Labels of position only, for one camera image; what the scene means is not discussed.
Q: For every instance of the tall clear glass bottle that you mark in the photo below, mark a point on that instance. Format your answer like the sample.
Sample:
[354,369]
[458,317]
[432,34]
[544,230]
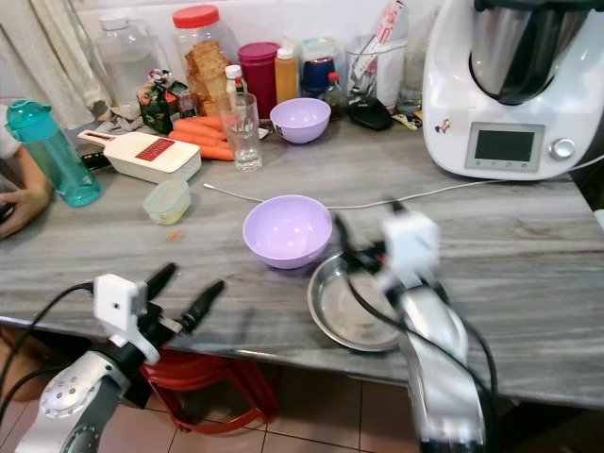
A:
[413,71]

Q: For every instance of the white kitchen cooking machine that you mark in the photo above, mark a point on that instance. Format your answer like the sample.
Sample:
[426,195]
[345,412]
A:
[458,104]

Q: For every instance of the small dark bottle red cap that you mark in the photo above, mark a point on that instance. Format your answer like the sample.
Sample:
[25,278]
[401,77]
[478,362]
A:
[334,94]

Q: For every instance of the blue jar with clear lid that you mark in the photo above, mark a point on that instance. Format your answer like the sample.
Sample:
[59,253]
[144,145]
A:
[316,71]

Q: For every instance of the round steel plate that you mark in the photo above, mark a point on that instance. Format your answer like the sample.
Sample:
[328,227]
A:
[344,307]

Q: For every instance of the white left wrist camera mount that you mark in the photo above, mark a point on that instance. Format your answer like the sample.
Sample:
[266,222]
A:
[121,304]

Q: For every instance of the black phone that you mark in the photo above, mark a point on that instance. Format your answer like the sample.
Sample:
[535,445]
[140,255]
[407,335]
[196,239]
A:
[5,213]

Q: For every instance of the maroon plastic canister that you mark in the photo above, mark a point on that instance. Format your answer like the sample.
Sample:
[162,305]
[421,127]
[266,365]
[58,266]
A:
[259,80]

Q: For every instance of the black remote control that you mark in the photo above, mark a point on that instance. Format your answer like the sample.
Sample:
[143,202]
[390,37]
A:
[95,160]

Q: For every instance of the clear plastic utensil container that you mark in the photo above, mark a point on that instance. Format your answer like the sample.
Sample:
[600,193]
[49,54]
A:
[377,75]

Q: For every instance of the large purple plastic bowl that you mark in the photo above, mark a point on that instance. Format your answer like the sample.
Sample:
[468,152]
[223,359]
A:
[288,234]

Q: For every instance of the red plastic stool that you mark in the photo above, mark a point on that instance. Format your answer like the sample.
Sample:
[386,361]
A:
[217,373]

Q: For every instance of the person's forearm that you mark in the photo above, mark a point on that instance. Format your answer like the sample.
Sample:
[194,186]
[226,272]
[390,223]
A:
[26,175]

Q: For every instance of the small clear lidded container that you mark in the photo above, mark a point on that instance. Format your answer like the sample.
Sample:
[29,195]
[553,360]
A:
[166,201]

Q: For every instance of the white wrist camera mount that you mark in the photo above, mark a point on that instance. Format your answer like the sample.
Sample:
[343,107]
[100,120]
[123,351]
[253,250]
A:
[121,304]
[411,243]

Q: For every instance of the clear jar with red lid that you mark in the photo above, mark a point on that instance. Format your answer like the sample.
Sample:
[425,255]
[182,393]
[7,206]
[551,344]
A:
[204,57]

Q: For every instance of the person's leg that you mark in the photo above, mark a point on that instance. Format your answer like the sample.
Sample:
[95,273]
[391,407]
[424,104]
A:
[19,354]

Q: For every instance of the person's hand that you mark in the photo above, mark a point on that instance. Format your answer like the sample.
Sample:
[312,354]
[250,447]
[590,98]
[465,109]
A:
[30,208]

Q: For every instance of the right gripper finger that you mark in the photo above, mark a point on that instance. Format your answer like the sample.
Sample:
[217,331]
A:
[396,205]
[343,236]

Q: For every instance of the small purple plastic bowl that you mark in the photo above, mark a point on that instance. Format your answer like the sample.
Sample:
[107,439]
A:
[300,119]

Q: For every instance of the clear drinking glass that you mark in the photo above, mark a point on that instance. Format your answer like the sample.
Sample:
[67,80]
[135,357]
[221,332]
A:
[242,132]

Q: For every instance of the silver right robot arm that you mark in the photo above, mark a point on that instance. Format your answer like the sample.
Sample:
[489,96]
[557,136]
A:
[439,363]

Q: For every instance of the orange carrot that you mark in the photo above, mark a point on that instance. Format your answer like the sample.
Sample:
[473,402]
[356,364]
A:
[215,152]
[196,139]
[198,125]

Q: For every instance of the person's white shirt torso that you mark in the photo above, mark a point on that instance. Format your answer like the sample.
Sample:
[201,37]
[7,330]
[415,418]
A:
[8,142]

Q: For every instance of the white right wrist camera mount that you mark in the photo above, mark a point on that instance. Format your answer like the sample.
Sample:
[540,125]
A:
[411,243]

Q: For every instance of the teal plastic water bottle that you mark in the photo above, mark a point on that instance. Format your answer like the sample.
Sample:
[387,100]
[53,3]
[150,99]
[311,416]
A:
[55,154]

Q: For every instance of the white grater with red blade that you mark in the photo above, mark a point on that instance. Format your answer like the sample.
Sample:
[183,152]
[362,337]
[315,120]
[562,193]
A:
[151,157]

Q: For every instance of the green snack packet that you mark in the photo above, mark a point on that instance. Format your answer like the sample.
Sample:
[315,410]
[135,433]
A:
[162,104]

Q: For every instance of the black rounded pouch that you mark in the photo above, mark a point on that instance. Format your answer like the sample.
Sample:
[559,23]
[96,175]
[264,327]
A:
[371,114]

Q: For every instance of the yellow sauce bottle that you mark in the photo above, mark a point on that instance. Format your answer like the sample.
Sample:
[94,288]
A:
[286,80]

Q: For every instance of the clear plastic bottle white cap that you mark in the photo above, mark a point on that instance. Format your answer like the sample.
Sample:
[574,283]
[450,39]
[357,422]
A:
[127,61]

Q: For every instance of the small orange carrot scrap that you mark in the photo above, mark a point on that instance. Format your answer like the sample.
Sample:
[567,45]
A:
[176,235]

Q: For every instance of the red and white packet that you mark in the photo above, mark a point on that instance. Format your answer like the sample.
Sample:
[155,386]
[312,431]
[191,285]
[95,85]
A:
[393,24]

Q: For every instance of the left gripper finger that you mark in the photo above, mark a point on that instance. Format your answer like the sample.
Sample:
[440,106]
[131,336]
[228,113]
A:
[161,278]
[206,304]

